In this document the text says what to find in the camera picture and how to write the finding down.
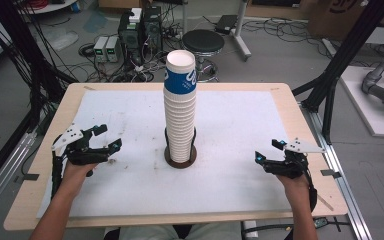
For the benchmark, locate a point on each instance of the clear plastic bag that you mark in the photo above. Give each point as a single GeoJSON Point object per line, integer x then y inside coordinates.
{"type": "Point", "coordinates": [61, 37]}

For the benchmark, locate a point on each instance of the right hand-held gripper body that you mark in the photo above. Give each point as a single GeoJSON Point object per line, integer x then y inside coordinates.
{"type": "Point", "coordinates": [288, 166]}

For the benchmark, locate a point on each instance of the white foam mat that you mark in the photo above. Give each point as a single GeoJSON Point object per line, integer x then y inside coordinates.
{"type": "Point", "coordinates": [130, 186]}

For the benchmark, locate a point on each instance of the grey power supply unit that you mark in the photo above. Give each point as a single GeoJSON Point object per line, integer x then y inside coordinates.
{"type": "Point", "coordinates": [100, 49]}
{"type": "Point", "coordinates": [112, 49]}

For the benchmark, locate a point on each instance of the black flat box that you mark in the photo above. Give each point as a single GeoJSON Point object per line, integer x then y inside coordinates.
{"type": "Point", "coordinates": [226, 24]}

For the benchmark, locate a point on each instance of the white stand leg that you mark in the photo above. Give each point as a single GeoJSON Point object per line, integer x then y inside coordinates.
{"type": "Point", "coordinates": [241, 36]}

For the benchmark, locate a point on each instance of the small green circuit board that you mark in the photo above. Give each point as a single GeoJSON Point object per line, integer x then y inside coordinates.
{"type": "Point", "coordinates": [320, 222]}

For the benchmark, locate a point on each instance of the dark round cup holder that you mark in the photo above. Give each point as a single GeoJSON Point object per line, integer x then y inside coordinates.
{"type": "Point", "coordinates": [180, 164]}

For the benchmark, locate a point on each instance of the white round table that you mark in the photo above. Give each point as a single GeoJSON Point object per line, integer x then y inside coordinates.
{"type": "Point", "coordinates": [51, 6]}

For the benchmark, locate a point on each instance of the black tape piece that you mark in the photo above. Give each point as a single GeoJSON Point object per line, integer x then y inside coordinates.
{"type": "Point", "coordinates": [330, 173]}
{"type": "Point", "coordinates": [30, 176]}

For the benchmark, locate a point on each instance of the stack of white paper cups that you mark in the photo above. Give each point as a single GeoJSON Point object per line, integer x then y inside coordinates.
{"type": "Point", "coordinates": [180, 126]}

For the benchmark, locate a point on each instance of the aluminium rail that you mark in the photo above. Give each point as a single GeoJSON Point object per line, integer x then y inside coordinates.
{"type": "Point", "coordinates": [3, 180]}
{"type": "Point", "coordinates": [341, 186]}

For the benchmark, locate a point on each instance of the thin wooden stick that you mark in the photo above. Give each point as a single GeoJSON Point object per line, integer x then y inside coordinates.
{"type": "Point", "coordinates": [325, 202]}

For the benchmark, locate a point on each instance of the white platform board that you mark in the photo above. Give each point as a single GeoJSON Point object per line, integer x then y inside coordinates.
{"type": "Point", "coordinates": [363, 110]}

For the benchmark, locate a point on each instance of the black computer tower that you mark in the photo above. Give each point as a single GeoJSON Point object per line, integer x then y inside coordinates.
{"type": "Point", "coordinates": [152, 28]}
{"type": "Point", "coordinates": [130, 36]}

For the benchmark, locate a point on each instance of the person's right hand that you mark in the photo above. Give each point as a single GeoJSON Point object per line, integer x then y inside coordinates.
{"type": "Point", "coordinates": [295, 186]}

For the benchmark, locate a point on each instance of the black round stool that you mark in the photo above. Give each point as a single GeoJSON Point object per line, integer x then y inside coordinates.
{"type": "Point", "coordinates": [202, 40]}

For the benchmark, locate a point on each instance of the cardboard box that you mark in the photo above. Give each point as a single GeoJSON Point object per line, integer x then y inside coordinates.
{"type": "Point", "coordinates": [336, 18]}

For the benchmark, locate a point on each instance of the black metal frame post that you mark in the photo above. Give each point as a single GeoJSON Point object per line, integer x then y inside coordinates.
{"type": "Point", "coordinates": [26, 60]}
{"type": "Point", "coordinates": [343, 56]}

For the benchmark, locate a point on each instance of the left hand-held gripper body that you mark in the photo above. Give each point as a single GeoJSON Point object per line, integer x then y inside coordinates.
{"type": "Point", "coordinates": [76, 155]}

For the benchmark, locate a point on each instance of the person's light trousers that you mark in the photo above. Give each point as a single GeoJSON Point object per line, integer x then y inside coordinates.
{"type": "Point", "coordinates": [180, 232]}

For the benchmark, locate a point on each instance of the person's left hand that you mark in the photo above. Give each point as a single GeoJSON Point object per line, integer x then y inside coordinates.
{"type": "Point", "coordinates": [75, 178]}

